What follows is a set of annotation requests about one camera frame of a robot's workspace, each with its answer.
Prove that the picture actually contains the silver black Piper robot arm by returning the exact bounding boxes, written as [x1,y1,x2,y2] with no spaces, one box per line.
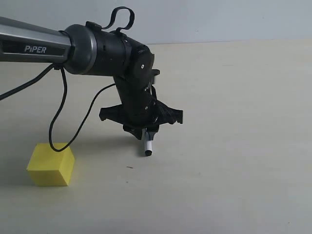
[0,18,183,139]

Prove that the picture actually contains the yellow foam cube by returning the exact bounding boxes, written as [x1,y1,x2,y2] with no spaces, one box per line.
[26,143,75,187]

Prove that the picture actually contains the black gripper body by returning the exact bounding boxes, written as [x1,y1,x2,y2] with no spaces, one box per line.
[99,95,183,132]

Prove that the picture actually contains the black white marker pen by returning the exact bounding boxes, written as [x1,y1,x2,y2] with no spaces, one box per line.
[144,132,153,156]

